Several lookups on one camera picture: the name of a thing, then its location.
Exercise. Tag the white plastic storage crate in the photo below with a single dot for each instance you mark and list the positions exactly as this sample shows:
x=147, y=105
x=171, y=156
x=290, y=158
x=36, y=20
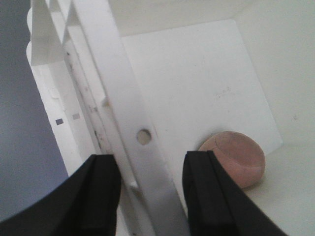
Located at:
x=149, y=80

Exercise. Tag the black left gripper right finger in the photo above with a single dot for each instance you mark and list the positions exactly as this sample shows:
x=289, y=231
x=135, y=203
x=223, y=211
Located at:
x=216, y=204

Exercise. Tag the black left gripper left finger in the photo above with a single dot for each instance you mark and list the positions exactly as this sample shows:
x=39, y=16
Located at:
x=84, y=205

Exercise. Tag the pink and cream ball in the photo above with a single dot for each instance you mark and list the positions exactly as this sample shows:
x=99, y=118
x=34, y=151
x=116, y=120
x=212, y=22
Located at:
x=241, y=157

